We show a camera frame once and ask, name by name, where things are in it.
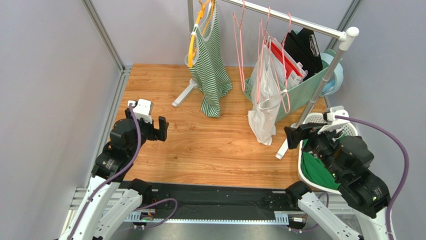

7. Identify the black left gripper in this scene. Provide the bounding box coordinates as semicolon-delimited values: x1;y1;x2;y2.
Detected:
125;108;169;157

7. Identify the white tank top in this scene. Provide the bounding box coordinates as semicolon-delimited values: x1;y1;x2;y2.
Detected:
248;44;282;146

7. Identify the pink wire hanger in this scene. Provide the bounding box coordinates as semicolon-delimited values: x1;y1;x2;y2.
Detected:
232;0;246;92
255;7;271;104
263;8;291;114

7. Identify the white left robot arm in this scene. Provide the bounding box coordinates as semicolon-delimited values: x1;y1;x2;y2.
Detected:
60;114;169;240

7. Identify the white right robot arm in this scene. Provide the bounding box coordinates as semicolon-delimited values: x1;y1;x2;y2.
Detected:
284;122;394;240

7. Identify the green striped tank top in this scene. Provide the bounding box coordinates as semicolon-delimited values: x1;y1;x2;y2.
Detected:
185;1;233;118

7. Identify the yellow plastic hanger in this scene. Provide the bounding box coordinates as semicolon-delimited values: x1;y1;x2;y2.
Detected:
188;0;216;68

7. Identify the green plastic basket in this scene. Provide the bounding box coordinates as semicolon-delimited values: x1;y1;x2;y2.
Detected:
241;49;337;124

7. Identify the green garment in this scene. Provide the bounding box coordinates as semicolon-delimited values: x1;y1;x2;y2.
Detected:
297;140;340;195

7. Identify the white paper box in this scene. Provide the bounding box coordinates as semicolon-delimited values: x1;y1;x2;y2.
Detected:
285;70;304;90

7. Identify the white laundry basket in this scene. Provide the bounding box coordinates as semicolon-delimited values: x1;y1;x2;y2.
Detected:
303;112;358;191

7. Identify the red folder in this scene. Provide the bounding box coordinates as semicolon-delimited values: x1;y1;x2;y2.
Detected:
266;41;307;78

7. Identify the light blue round object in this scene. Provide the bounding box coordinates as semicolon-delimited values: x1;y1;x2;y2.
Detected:
320;52;344;97

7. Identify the black folder with clip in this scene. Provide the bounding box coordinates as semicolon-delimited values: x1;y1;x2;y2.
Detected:
283;28;323;79

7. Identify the silver clothes rack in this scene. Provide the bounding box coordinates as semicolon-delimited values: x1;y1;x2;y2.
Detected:
172;0;363;160

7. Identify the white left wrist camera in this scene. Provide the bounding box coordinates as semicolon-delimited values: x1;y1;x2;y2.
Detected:
127;99;154;124

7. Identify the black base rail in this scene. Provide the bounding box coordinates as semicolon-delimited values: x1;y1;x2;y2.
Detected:
139;181;311;222

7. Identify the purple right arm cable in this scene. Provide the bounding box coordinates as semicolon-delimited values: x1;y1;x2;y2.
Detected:
334;115;410;240

